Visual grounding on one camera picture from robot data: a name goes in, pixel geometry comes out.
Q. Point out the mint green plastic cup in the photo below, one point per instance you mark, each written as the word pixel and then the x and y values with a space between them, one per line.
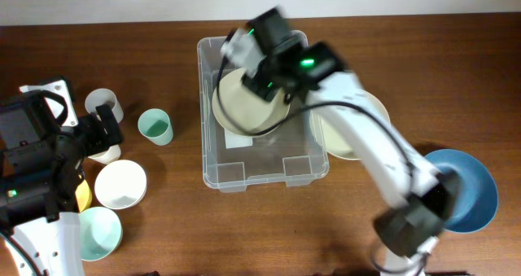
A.
pixel 155 125

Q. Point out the blue large bowl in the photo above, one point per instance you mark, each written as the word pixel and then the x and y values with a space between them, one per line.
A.
pixel 478 201

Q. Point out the cream plastic cup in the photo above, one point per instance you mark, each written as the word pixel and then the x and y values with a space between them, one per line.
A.
pixel 112 154

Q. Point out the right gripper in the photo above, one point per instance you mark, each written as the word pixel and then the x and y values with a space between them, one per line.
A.
pixel 266 92

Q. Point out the pale yellow large bowl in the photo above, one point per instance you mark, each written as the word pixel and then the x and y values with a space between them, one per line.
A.
pixel 334 140

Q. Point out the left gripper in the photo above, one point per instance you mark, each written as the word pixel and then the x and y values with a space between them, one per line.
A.
pixel 91 126

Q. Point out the yellow small bowl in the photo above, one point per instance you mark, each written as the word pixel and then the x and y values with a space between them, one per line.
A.
pixel 84 196

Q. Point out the clear plastic storage container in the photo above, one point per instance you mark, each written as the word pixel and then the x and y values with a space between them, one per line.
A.
pixel 293 153

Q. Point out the white label in container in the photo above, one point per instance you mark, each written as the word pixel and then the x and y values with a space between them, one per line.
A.
pixel 233 140

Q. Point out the mint green small bowl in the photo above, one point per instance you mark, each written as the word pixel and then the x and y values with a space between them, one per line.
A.
pixel 101 233

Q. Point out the beige large bowl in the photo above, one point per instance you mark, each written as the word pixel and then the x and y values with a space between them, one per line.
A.
pixel 246 109

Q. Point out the grey plastic cup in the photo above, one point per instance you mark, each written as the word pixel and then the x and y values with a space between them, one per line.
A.
pixel 104 96

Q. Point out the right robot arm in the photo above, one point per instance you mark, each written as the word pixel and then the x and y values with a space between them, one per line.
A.
pixel 421 197

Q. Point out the white small bowl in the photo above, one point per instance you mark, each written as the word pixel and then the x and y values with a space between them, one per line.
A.
pixel 121 184

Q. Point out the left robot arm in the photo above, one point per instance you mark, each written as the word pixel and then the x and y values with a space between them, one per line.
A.
pixel 39 210

